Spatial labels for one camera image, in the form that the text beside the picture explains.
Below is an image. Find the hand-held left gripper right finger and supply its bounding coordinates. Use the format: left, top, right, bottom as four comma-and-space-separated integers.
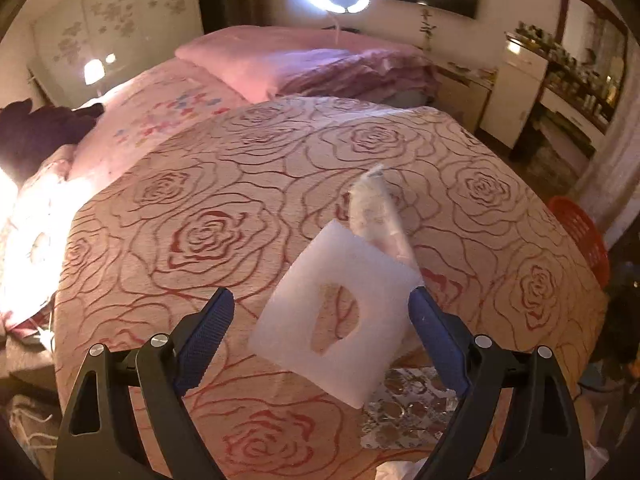
407, 286, 586, 480

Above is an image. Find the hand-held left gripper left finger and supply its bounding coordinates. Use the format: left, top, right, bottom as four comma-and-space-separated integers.
57, 287, 236, 480

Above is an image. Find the silver patterned wrapper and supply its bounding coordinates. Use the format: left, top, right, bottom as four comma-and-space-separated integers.
360, 365, 461, 451

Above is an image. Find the white foam sheet with hole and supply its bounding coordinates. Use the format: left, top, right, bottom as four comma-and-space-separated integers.
248, 219, 425, 409

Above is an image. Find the clear plastic bag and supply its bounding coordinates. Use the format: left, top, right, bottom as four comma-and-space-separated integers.
346, 165, 418, 268

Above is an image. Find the orange plastic basket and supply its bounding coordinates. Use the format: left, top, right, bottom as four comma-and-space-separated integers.
547, 196, 611, 291

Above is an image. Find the rose-patterned beige blanket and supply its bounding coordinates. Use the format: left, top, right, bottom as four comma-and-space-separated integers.
52, 95, 608, 480

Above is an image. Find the pink printed bedding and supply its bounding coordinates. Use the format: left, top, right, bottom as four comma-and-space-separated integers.
0, 145, 81, 341

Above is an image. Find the pink flower-print quilt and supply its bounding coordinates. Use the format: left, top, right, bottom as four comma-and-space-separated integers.
65, 57, 251, 183

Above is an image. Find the low white table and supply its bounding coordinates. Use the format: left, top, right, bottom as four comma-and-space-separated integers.
432, 60, 496, 128

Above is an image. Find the white lace curtain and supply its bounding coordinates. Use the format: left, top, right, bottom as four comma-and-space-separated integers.
570, 85, 640, 221

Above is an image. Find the white cabinet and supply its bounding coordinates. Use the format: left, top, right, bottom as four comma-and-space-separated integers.
480, 32, 548, 150

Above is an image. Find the dark purple cloth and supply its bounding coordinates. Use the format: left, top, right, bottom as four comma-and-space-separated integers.
0, 100, 106, 181

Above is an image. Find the folded pink quilt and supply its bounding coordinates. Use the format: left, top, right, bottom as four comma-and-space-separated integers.
175, 25, 438, 106

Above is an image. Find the row of cosmetic bottles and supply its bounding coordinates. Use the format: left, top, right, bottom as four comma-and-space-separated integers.
515, 20, 621, 121

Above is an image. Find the artificial rose stem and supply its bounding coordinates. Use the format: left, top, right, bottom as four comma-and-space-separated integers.
417, 5, 436, 51

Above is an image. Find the flower-print wardrobe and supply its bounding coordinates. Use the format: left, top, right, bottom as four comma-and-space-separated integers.
27, 0, 203, 106

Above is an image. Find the wooden framed mirror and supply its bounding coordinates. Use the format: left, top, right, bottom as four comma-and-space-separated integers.
555, 0, 630, 133

